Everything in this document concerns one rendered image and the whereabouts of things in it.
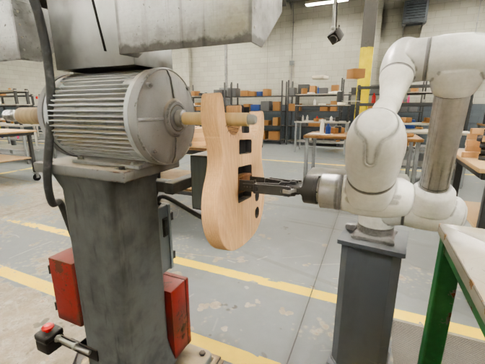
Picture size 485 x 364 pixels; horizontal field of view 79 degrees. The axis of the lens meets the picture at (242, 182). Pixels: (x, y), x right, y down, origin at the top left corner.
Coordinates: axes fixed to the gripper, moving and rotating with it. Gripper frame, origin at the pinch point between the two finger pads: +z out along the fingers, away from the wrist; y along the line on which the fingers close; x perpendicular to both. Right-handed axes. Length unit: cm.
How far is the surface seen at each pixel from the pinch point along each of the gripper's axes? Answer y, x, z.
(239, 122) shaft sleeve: -11.8, 16.5, -2.7
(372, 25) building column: 657, 253, -13
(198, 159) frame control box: 9.8, 4.7, 22.1
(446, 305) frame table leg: 25, -36, -57
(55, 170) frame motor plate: -21, 2, 51
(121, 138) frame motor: -21.5, 12.0, 24.7
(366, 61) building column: 663, 182, -8
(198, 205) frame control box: 11.3, -11.8, 23.3
